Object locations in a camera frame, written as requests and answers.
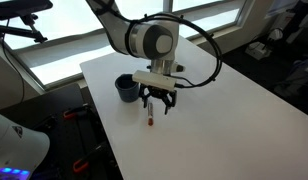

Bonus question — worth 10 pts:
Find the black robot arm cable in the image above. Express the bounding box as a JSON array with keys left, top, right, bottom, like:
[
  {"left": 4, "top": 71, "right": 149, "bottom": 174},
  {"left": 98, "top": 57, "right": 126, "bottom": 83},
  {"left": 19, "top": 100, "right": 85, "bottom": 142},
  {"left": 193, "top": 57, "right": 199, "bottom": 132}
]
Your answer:
[{"left": 92, "top": 0, "right": 224, "bottom": 89}]

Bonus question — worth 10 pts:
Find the thin black hanging cable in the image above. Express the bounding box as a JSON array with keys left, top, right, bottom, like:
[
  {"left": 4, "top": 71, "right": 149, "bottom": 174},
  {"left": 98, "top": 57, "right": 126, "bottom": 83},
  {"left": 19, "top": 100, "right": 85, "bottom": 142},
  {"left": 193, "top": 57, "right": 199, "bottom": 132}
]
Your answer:
[{"left": 0, "top": 19, "right": 27, "bottom": 105}]

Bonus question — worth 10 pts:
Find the red dry erase marker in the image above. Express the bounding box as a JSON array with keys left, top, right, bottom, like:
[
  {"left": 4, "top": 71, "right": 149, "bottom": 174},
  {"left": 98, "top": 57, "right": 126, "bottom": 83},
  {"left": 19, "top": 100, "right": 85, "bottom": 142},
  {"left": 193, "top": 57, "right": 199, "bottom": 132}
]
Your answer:
[{"left": 146, "top": 102, "right": 155, "bottom": 127}]

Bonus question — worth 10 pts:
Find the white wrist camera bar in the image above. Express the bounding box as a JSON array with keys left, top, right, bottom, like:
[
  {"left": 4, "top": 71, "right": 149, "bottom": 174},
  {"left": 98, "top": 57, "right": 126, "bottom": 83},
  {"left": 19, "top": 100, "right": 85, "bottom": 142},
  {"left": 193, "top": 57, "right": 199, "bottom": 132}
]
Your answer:
[{"left": 131, "top": 69, "right": 178, "bottom": 92}]

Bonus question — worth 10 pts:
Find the dark teal speckled mug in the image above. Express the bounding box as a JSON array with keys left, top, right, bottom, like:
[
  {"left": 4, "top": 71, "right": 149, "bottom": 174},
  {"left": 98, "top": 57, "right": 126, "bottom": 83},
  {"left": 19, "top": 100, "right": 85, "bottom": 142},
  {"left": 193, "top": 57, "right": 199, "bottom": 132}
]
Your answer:
[{"left": 114, "top": 73, "right": 141, "bottom": 103}]

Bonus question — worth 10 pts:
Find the white floor device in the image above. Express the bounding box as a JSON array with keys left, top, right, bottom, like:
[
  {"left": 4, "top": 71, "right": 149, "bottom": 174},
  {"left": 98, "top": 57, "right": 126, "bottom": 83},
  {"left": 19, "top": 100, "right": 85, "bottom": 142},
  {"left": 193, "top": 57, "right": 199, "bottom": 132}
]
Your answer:
[{"left": 244, "top": 41, "right": 272, "bottom": 61}]

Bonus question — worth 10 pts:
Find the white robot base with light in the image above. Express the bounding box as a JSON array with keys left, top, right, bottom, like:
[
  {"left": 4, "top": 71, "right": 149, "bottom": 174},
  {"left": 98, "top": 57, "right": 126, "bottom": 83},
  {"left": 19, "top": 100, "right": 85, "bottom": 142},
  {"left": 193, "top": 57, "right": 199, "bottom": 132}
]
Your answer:
[{"left": 0, "top": 110, "right": 51, "bottom": 180}]

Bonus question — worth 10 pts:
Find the black camera device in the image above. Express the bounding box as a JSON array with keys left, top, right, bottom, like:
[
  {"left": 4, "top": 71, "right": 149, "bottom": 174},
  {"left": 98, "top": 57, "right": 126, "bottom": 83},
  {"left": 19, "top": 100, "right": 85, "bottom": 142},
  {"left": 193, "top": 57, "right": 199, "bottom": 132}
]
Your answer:
[{"left": 0, "top": 0, "right": 54, "bottom": 21}]

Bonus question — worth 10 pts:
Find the black clamp orange handle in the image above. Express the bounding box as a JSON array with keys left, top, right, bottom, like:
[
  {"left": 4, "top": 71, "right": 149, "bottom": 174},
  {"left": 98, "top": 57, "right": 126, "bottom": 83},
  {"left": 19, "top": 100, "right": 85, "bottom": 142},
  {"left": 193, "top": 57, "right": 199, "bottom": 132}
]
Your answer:
[
  {"left": 62, "top": 103, "right": 91, "bottom": 121},
  {"left": 72, "top": 142, "right": 110, "bottom": 174}
]

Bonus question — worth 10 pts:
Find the black robot cart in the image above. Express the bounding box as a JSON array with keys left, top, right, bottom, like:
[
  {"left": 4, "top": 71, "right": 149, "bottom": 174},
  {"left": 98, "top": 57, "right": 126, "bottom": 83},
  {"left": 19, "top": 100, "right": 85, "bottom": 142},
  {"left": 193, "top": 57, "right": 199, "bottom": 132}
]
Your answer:
[{"left": 0, "top": 83, "right": 125, "bottom": 180}]

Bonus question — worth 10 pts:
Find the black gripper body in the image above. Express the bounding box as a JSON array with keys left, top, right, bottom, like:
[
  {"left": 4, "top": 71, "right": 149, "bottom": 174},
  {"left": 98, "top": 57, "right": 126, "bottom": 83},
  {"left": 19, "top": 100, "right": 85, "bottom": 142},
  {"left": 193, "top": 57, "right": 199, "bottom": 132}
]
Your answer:
[{"left": 143, "top": 84, "right": 175, "bottom": 99}]

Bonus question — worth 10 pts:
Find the round white object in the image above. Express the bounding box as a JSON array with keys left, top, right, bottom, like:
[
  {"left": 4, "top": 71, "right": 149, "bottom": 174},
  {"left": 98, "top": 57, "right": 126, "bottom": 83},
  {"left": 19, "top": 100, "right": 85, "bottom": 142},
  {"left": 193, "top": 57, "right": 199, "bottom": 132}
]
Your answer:
[{"left": 267, "top": 27, "right": 286, "bottom": 43}]

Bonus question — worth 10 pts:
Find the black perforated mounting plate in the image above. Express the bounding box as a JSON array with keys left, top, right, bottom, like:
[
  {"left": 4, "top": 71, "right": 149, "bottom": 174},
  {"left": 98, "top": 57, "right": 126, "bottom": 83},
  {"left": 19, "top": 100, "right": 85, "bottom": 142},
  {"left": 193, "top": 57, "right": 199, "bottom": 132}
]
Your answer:
[{"left": 33, "top": 106, "right": 123, "bottom": 180}]

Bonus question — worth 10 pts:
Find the large window white frame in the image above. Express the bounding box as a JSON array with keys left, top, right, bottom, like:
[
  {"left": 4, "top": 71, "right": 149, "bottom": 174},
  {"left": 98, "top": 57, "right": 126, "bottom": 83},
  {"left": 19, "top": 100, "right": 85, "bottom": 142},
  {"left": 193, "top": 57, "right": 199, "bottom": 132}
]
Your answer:
[{"left": 3, "top": 0, "right": 258, "bottom": 89}]

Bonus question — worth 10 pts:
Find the black articulated camera stand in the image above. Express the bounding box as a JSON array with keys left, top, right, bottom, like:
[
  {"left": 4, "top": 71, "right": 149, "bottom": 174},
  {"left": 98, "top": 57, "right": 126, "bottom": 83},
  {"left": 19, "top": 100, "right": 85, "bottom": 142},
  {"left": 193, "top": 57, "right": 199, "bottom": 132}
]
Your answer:
[{"left": 0, "top": 13, "right": 49, "bottom": 44}]

